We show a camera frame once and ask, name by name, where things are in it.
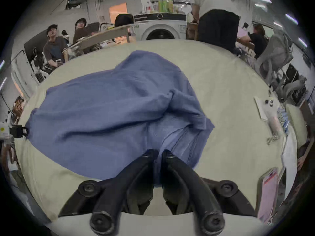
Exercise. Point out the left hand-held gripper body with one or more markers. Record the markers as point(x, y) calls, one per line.
point(5, 130)

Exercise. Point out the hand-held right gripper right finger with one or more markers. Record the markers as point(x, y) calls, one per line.
point(182, 181)

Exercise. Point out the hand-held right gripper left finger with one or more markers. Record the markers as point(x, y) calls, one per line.
point(137, 181)

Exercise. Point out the blue shirt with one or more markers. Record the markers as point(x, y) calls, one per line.
point(110, 107)

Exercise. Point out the pink phone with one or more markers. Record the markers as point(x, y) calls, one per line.
point(268, 195)

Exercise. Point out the bed with beige sheet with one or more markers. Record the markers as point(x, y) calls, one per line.
point(228, 87)

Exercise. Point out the clear plastic bag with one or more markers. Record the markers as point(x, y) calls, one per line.
point(275, 125)

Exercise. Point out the white hand controller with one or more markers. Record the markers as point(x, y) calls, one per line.
point(265, 107)

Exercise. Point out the wooden table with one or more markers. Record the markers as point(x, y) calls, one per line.
point(98, 37)

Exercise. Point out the grey office chair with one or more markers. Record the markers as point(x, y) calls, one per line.
point(275, 55)
point(292, 87)

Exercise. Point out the white washing machine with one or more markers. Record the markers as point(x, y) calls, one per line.
point(160, 28)

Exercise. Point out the black backpack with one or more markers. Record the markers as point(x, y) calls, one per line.
point(123, 20)

